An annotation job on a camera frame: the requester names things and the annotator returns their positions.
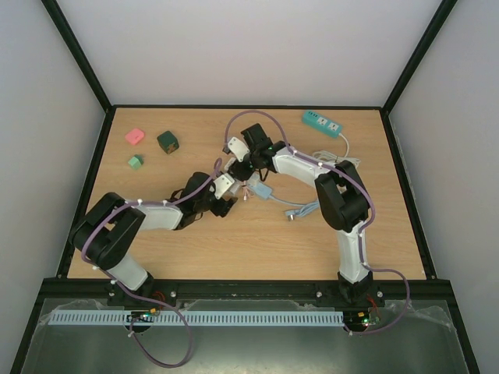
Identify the dark green cube socket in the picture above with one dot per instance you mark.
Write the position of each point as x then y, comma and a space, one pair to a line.
168, 142

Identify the black aluminium frame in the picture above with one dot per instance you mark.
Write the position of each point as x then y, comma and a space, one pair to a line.
295, 290

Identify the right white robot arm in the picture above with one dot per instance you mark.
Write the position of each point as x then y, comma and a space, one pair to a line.
342, 197

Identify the pink plug adapter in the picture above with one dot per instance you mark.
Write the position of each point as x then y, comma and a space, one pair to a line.
134, 136

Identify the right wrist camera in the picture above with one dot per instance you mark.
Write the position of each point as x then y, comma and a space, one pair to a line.
237, 148

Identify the light green cube plug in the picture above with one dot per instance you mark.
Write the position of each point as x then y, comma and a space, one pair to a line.
135, 162

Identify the slotted cable duct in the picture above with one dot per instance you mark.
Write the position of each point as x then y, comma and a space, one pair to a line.
195, 318

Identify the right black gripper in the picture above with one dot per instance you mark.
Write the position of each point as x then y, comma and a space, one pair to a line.
240, 170

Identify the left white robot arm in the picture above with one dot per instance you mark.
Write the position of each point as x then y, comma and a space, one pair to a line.
105, 234

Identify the grey white adapter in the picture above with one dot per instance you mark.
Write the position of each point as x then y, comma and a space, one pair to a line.
238, 189

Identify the teal power strip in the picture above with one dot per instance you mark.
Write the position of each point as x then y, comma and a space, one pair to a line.
322, 124

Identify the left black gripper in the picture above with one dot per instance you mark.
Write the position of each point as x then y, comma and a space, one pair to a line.
224, 206

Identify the light blue power strip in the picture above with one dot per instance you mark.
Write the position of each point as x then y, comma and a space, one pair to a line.
261, 190

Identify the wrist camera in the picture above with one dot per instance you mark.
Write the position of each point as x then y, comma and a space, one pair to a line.
237, 148
222, 184

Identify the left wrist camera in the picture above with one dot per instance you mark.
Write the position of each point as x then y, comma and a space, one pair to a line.
222, 184

